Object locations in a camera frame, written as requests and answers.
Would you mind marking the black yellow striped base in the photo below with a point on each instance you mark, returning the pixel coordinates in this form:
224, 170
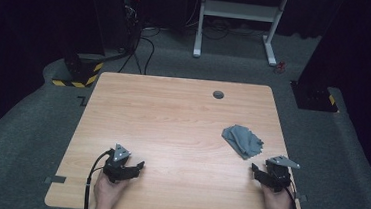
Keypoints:
83, 73

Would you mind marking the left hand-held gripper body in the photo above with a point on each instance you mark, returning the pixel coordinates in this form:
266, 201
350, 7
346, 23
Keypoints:
116, 169

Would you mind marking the white metal stand frame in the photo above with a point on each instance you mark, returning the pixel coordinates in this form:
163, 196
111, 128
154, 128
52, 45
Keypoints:
239, 11

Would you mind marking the black floor base plate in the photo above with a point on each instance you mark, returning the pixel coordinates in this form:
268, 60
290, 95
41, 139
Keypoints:
313, 96

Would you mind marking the person's right hand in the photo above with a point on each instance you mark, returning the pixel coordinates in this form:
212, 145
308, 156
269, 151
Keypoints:
279, 207

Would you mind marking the dark equipment rack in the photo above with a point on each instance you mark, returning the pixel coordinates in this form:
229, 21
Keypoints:
130, 13

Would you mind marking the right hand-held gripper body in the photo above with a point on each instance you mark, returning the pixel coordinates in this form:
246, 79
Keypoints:
278, 177

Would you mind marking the grey tape strip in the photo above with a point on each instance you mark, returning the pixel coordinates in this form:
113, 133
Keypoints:
302, 197
55, 179

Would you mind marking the grey microfibre cloth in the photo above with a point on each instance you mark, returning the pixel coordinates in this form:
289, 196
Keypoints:
241, 140

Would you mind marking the small red floor object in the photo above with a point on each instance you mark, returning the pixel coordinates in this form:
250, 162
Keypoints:
279, 67

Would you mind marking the person's left hand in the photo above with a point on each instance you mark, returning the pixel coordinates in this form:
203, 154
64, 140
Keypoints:
106, 193

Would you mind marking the black floor tape mark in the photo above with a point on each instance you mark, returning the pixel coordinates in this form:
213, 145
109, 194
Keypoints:
82, 101

